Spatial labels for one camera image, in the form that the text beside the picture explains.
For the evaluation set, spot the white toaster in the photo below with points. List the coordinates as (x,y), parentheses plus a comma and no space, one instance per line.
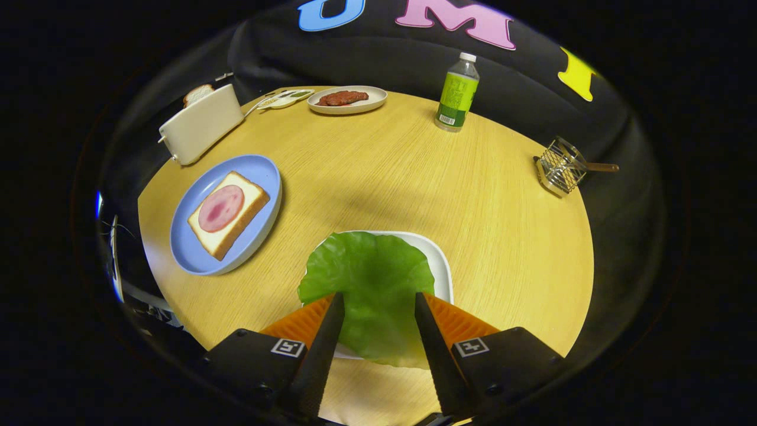
(201,127)

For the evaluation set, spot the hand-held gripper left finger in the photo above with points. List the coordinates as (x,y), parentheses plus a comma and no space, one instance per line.
(316,367)

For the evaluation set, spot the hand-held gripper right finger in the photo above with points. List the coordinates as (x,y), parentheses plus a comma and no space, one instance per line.
(440,367)

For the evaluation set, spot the pink ham slice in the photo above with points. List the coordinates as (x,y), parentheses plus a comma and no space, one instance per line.
(220,208)

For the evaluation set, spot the blue plate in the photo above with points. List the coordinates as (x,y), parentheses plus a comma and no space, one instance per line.
(254,171)

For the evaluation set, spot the green lettuce leaf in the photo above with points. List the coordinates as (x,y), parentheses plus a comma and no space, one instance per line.
(372,278)

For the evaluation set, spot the brown meat patty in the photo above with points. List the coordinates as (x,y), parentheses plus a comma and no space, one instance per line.
(353,97)
(328,100)

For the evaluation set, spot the toasted bread slice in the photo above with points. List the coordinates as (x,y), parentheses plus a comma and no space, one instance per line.
(198,93)

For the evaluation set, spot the white divided bean dish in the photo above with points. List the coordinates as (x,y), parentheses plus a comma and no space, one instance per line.
(287,98)

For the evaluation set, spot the thick square bread slice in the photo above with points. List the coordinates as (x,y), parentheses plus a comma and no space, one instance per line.
(236,228)

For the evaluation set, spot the black backdrop cloth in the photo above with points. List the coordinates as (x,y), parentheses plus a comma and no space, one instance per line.
(384,59)

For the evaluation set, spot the green label plastic bottle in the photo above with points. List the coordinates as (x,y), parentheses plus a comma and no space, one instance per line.
(456,94)

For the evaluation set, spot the white plate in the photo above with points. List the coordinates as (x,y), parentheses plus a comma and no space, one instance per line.
(440,266)

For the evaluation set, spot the round beige plate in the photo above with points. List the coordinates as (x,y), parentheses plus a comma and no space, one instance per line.
(355,106)

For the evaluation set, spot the computer monitor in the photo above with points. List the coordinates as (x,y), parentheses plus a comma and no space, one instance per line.
(98,205)

